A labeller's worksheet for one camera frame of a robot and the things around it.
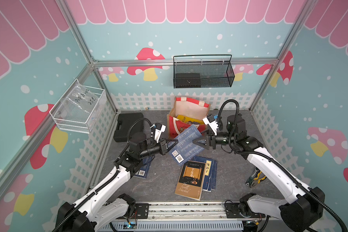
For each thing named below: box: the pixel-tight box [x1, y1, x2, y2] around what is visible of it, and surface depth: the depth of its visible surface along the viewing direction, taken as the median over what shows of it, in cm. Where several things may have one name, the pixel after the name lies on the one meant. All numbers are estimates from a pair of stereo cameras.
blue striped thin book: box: [169, 123, 205, 167], surface depth 71 cm
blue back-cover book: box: [133, 154, 156, 179], surface depth 89 cm
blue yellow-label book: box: [188, 155, 218, 192], surface depth 85 cm
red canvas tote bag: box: [167, 96, 211, 139], surface depth 98 cm
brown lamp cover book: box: [174, 160, 207, 201], surface depth 83 cm
